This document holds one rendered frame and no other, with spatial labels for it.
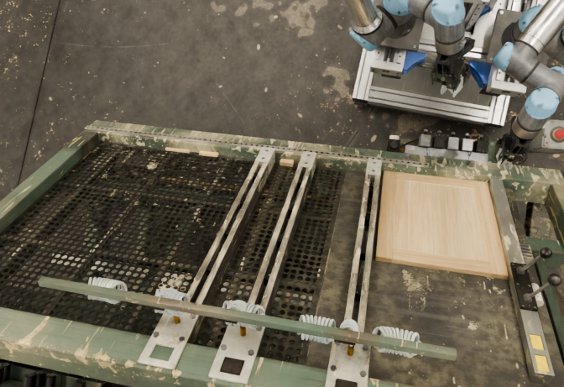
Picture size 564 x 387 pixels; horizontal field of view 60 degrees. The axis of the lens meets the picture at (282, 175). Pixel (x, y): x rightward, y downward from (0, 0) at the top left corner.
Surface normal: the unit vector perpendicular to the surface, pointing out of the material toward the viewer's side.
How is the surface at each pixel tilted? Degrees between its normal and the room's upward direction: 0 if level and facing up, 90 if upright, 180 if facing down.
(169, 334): 54
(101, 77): 0
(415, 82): 0
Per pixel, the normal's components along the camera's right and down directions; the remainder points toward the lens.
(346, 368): 0.00, -0.83
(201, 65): -0.18, -0.04
